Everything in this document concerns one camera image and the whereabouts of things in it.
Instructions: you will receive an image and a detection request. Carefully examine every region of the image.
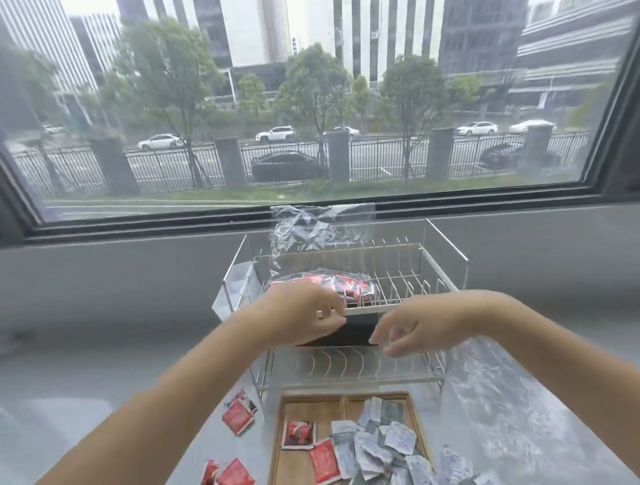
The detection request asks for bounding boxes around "person's right hand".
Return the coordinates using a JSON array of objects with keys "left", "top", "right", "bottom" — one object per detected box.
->
[{"left": 369, "top": 292, "right": 481, "bottom": 360}]

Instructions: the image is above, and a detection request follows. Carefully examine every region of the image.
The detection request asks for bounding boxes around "person's left hand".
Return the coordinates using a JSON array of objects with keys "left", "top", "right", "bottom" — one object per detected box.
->
[{"left": 249, "top": 282, "right": 349, "bottom": 348}]

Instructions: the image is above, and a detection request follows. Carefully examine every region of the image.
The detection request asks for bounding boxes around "clear plastic bag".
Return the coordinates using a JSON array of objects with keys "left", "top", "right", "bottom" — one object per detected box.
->
[
  {"left": 439, "top": 334, "right": 640, "bottom": 485},
  {"left": 265, "top": 202, "right": 381, "bottom": 306}
]

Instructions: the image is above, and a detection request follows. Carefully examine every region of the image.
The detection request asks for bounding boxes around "wooden tray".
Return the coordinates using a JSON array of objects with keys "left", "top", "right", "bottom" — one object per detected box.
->
[
  {"left": 267, "top": 392, "right": 349, "bottom": 485},
  {"left": 343, "top": 391, "right": 436, "bottom": 485}
]

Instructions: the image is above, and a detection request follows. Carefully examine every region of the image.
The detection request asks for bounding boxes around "pile of grey sachets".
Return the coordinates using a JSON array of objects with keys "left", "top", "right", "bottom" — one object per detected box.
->
[{"left": 329, "top": 397, "right": 501, "bottom": 485}]

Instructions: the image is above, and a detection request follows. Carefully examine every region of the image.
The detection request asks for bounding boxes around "person's right forearm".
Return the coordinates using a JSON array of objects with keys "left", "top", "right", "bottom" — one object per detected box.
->
[{"left": 469, "top": 289, "right": 640, "bottom": 480}]

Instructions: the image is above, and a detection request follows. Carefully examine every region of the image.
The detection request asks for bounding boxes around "person's left forearm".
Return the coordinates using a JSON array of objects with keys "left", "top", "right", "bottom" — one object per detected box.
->
[{"left": 37, "top": 299, "right": 273, "bottom": 485}]

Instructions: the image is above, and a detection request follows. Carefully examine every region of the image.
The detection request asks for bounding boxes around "black box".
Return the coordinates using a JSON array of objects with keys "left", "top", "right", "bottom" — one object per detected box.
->
[{"left": 295, "top": 312, "right": 386, "bottom": 348}]

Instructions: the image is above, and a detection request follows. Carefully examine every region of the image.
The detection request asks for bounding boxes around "white plastic cutlery holder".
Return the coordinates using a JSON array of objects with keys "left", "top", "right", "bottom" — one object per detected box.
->
[{"left": 212, "top": 262, "right": 263, "bottom": 323}]

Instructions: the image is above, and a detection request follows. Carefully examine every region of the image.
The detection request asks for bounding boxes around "black sedan car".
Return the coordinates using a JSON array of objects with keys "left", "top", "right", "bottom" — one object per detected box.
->
[{"left": 249, "top": 151, "right": 330, "bottom": 183}]

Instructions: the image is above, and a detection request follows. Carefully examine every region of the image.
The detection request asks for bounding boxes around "white suv car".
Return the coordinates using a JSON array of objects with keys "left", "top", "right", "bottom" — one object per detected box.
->
[{"left": 255, "top": 125, "right": 297, "bottom": 143}]

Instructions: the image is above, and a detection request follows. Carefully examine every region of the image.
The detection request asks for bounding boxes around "white sedan car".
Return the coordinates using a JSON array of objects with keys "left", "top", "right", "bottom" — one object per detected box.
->
[
  {"left": 323, "top": 125, "right": 361, "bottom": 142},
  {"left": 455, "top": 121, "right": 499, "bottom": 137},
  {"left": 137, "top": 133, "right": 186, "bottom": 153}
]

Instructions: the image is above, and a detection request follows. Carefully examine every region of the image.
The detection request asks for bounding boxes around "white covered car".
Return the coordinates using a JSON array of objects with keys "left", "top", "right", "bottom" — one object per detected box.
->
[{"left": 508, "top": 119, "right": 557, "bottom": 135}]

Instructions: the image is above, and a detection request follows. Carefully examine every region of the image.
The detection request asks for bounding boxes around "black fence with grey pillars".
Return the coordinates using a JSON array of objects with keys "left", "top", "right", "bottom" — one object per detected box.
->
[{"left": 9, "top": 125, "right": 591, "bottom": 199}]

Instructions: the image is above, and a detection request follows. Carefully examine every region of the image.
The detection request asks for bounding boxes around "row of green street trees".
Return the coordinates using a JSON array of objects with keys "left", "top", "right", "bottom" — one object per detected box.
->
[{"left": 0, "top": 19, "right": 616, "bottom": 191}]

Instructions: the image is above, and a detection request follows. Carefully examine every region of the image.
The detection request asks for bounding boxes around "white wire dish rack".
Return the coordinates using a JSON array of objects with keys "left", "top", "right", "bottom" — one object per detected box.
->
[{"left": 222, "top": 219, "right": 470, "bottom": 400}]

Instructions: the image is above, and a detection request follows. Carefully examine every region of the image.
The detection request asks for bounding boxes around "dark window frame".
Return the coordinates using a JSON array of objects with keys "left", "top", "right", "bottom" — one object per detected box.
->
[{"left": 0, "top": 29, "right": 640, "bottom": 248}]

